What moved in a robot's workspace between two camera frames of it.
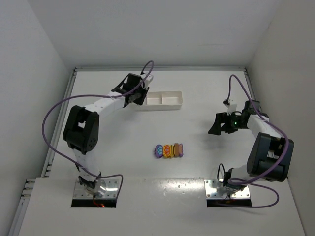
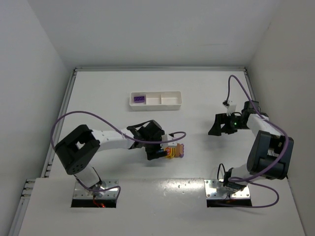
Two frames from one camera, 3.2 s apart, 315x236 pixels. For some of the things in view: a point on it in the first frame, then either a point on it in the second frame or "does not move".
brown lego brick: (176, 150) does not move
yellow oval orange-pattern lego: (167, 151) does not move
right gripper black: (225, 123) does not move
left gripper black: (137, 91) -> (152, 152)
